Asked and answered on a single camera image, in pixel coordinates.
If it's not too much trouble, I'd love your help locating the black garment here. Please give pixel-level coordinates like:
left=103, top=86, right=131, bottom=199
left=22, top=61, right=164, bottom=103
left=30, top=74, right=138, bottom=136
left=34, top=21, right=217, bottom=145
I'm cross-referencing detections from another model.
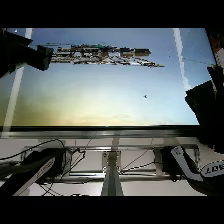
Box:
left=184, top=63, right=224, bottom=155

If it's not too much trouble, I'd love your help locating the black cable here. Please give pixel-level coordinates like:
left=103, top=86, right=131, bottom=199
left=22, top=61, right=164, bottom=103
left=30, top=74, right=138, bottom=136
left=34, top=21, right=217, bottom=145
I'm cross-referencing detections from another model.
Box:
left=0, top=138, right=67, bottom=162
left=65, top=149, right=87, bottom=179
left=119, top=160, right=165, bottom=176

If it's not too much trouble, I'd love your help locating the silver frame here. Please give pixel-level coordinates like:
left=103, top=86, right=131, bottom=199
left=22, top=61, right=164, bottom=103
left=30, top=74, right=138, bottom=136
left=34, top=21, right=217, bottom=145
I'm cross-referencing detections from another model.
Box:
left=19, top=137, right=202, bottom=197

